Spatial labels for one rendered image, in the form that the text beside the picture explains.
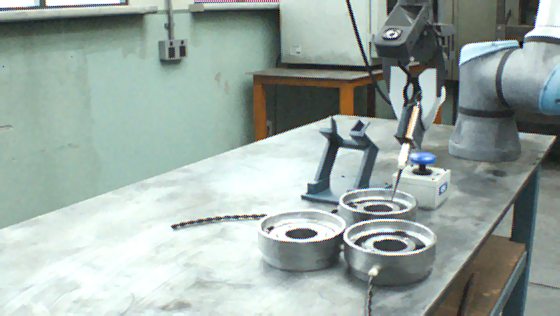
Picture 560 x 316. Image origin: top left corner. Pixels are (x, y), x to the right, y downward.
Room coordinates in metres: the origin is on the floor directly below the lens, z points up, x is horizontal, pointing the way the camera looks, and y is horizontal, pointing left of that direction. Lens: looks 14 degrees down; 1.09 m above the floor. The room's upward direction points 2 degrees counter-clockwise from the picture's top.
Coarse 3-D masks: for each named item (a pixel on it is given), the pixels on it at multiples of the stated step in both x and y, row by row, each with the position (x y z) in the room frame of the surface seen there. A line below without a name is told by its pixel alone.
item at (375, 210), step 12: (360, 192) 0.76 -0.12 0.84; (372, 192) 0.77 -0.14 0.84; (384, 192) 0.77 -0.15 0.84; (396, 192) 0.76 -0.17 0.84; (372, 204) 0.74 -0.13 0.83; (384, 204) 0.74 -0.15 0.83; (408, 204) 0.73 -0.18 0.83; (348, 216) 0.69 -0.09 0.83; (360, 216) 0.68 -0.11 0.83; (372, 216) 0.67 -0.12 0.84; (384, 216) 0.67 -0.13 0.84; (396, 216) 0.67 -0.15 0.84; (408, 216) 0.68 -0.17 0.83
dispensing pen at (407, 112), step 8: (416, 96) 0.81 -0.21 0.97; (416, 104) 0.81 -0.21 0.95; (408, 112) 0.79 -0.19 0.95; (400, 120) 0.79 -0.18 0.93; (408, 120) 0.78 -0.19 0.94; (400, 128) 0.78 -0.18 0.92; (400, 136) 0.77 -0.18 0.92; (408, 144) 0.78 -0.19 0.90; (408, 152) 0.77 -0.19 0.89; (400, 160) 0.77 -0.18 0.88; (400, 168) 0.76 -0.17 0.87; (400, 176) 0.76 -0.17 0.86
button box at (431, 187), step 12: (408, 168) 0.86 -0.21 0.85; (432, 168) 0.85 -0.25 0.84; (408, 180) 0.81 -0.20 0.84; (420, 180) 0.79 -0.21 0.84; (432, 180) 0.79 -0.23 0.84; (444, 180) 0.81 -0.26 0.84; (408, 192) 0.80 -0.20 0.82; (420, 192) 0.79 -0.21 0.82; (432, 192) 0.78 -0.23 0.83; (444, 192) 0.82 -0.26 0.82; (420, 204) 0.79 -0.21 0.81; (432, 204) 0.78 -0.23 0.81
